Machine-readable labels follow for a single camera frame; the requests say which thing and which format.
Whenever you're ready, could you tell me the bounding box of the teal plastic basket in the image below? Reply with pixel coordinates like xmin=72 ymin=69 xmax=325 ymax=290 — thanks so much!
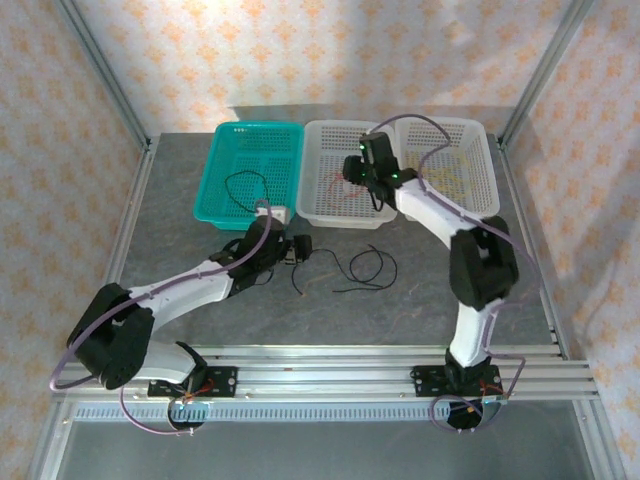
xmin=192 ymin=121 xmax=305 ymax=233

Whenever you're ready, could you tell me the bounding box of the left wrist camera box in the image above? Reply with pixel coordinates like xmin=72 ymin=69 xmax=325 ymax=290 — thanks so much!
xmin=254 ymin=199 xmax=291 ymax=226

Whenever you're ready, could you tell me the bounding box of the aluminium table edge rail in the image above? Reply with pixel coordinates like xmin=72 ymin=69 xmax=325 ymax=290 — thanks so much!
xmin=89 ymin=134 xmax=161 ymax=361
xmin=492 ymin=133 xmax=571 ymax=360

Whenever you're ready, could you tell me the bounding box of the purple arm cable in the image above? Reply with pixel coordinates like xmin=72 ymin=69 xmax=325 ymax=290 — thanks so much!
xmin=367 ymin=114 xmax=544 ymax=436
xmin=48 ymin=202 xmax=274 ymax=437

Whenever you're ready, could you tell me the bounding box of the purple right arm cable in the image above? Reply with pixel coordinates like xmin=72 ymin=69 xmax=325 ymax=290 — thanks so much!
xmin=367 ymin=114 xmax=544 ymax=436

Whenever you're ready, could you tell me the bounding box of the aluminium frame post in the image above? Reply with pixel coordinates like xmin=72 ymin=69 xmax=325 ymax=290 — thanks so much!
xmin=52 ymin=0 xmax=154 ymax=154
xmin=497 ymin=0 xmax=596 ymax=151

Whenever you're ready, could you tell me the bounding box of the black wire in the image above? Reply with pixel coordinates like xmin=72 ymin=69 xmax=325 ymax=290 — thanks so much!
xmin=223 ymin=170 xmax=271 ymax=214
xmin=331 ymin=243 xmax=400 ymax=295
xmin=291 ymin=248 xmax=347 ymax=297

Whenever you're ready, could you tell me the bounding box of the yellow wire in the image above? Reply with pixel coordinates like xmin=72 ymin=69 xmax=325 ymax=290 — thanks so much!
xmin=405 ymin=149 xmax=474 ymax=194

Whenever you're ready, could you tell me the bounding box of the grey slotted cable duct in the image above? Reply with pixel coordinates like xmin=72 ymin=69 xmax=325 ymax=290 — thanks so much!
xmin=73 ymin=402 xmax=506 ymax=423

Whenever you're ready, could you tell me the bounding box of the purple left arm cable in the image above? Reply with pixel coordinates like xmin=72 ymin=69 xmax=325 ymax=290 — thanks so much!
xmin=48 ymin=202 xmax=274 ymax=437

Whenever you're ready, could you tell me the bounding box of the white plastic basket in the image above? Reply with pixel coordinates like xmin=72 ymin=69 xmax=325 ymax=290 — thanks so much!
xmin=295 ymin=119 xmax=397 ymax=231
xmin=394 ymin=115 xmax=502 ymax=225

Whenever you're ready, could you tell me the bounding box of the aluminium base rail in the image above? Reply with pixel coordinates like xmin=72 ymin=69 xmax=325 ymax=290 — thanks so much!
xmin=53 ymin=343 xmax=601 ymax=404

